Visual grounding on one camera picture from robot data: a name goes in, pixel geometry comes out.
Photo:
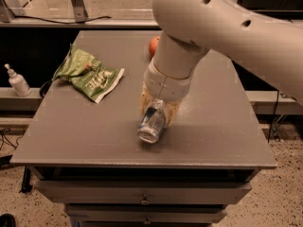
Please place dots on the left metal bracket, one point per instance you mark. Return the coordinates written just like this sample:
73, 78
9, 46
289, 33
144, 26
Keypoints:
80, 12

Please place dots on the silver blue redbull can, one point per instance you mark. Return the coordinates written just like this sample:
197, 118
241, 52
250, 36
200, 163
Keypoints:
153, 122

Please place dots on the top drawer with knob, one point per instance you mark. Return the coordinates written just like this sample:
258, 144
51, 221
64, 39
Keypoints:
143, 192

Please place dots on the black shoe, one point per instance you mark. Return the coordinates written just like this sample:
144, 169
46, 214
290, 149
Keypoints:
7, 220

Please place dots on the white pump bottle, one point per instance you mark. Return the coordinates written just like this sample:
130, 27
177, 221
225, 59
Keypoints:
17, 82

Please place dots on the green chip bag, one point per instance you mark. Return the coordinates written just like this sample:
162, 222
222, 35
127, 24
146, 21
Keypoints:
87, 74

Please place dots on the red apple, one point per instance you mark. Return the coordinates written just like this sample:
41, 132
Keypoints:
153, 45

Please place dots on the drawer with knob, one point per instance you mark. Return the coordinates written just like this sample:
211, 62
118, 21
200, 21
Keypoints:
143, 192
144, 214

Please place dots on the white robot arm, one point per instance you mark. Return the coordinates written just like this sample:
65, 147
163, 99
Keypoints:
271, 49

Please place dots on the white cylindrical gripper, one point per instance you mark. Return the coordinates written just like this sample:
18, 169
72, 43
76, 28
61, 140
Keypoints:
167, 84

